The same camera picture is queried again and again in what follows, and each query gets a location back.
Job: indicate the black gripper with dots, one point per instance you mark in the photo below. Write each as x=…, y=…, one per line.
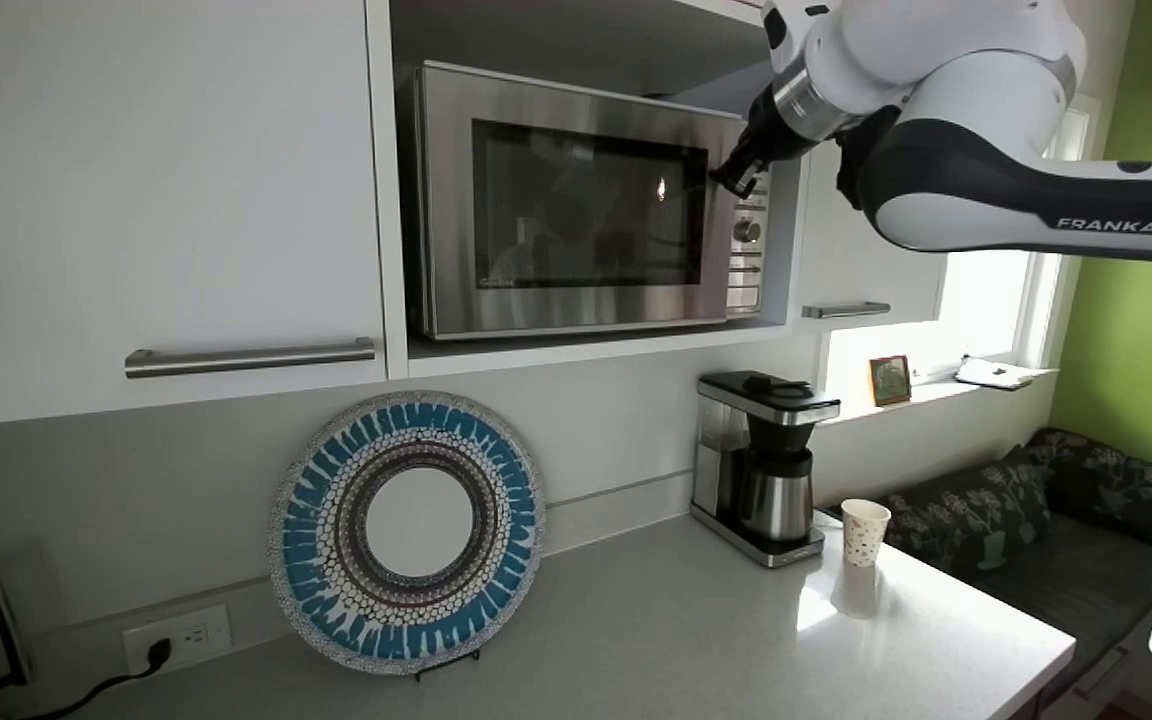
x=775, y=129

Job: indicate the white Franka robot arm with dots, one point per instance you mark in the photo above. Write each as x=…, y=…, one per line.
x=942, y=115

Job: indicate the stainless steel microwave body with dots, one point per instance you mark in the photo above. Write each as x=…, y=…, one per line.
x=754, y=242

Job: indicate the blue patterned decorative plate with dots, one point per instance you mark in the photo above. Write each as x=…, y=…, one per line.
x=408, y=532

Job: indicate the white upper cabinet door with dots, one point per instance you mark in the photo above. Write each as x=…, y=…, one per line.
x=181, y=173

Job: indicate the small framed picture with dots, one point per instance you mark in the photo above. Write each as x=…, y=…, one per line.
x=891, y=380

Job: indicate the black steel coffee maker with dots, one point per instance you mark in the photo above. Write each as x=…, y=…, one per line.
x=754, y=472

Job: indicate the white paper cup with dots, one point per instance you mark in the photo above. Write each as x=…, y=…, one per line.
x=866, y=526

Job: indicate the dark floral bench cushion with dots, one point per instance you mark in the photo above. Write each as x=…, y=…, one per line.
x=983, y=517

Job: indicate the steel cabinet handle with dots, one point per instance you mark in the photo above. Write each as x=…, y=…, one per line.
x=201, y=362

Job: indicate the white wall outlet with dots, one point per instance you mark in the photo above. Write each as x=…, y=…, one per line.
x=179, y=641

